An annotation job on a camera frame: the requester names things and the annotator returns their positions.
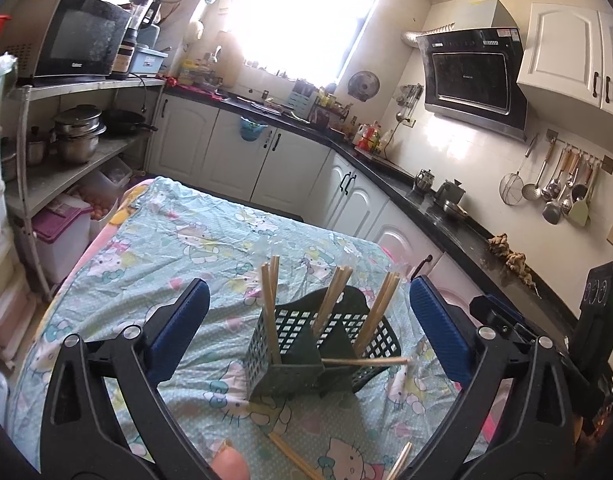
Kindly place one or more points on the condiment bottles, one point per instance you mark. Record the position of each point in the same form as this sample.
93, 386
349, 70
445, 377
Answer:
369, 137

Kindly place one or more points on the blue hanging bag holder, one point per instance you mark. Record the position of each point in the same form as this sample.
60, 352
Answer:
250, 130

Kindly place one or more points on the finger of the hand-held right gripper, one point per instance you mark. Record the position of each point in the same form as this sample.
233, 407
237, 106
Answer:
496, 310

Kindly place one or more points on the wall utensil rail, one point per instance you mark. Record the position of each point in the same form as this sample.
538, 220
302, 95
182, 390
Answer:
554, 135

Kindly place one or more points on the metal shelf rack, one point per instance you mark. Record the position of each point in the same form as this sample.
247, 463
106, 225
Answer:
71, 180

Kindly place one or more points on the black range hood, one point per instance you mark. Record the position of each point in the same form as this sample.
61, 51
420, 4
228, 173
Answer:
469, 80

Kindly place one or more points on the white lower kitchen cabinets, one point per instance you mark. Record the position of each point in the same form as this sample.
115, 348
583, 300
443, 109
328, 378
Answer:
296, 170

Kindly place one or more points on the black microwave oven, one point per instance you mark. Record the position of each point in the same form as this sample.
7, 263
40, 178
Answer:
76, 35

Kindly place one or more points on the wooden chopstick pair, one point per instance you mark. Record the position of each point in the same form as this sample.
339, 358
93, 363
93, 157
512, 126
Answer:
331, 295
379, 310
294, 460
400, 460
271, 310
371, 361

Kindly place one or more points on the dark green plastic utensil basket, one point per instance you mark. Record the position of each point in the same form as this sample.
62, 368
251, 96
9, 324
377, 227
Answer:
286, 380

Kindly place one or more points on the hanging black slotted turner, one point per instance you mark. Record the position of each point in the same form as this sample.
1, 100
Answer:
551, 212

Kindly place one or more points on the black kitchen countertop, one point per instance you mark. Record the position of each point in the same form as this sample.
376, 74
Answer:
466, 240

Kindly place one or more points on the kitchen window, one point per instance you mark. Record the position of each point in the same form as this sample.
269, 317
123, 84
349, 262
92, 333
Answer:
306, 15

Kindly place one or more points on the glass teapot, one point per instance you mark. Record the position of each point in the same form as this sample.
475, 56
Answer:
423, 182

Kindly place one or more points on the blue plastic box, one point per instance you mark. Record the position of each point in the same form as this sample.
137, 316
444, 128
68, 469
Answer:
149, 60

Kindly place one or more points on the black wok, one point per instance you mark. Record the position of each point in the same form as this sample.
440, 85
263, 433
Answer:
124, 122

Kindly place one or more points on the hanging steel spoon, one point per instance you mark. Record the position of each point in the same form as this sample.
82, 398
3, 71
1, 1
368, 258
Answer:
551, 187

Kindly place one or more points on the small steel pot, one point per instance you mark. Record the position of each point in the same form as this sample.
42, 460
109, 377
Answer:
36, 150

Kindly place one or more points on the clear plastic storage box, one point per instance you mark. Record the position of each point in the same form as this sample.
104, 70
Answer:
104, 195

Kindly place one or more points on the black blender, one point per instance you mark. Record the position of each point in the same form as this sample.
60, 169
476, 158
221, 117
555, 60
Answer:
136, 15

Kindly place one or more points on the silver exhaust duct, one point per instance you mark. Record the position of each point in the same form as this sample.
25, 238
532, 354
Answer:
411, 39

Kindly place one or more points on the steel kettle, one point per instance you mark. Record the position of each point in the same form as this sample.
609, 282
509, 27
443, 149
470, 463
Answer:
449, 192

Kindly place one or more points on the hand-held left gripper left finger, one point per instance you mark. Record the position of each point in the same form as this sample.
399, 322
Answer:
186, 325

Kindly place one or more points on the hanging green spatula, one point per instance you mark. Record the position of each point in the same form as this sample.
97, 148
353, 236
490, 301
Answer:
581, 212

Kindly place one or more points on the person's left hand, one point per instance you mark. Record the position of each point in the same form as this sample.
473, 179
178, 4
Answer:
230, 466

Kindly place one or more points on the pink lidded storage bin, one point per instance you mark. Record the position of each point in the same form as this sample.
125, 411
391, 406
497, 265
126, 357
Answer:
61, 240

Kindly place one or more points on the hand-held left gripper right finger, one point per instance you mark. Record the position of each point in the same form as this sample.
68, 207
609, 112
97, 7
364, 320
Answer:
436, 325

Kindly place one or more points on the hanging steel ladle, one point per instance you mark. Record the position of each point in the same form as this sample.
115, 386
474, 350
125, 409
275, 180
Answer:
530, 191

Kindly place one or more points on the stacked steel pots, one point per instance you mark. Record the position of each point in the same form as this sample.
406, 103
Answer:
79, 145

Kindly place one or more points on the steel pan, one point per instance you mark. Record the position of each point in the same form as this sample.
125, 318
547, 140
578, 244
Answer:
455, 209

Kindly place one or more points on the pink blanket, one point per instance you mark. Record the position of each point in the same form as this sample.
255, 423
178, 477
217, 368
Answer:
117, 220

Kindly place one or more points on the ginger roots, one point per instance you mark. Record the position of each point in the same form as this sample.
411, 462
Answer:
511, 260

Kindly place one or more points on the white upper kitchen cabinet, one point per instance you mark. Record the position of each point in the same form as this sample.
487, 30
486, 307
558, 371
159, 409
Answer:
566, 55

